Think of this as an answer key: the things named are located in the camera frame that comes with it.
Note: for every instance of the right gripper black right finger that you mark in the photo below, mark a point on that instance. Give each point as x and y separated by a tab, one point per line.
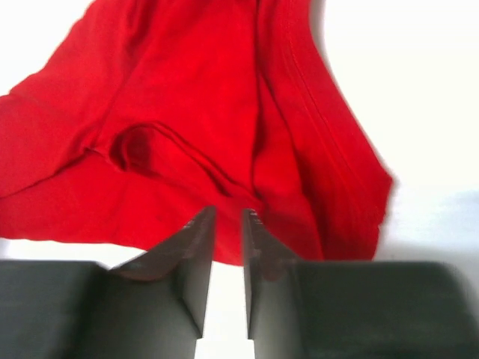
265	258

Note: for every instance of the red t shirt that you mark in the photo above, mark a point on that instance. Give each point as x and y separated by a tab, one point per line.
149	111

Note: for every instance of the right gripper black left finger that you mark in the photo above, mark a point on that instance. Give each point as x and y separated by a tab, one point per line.
186	258

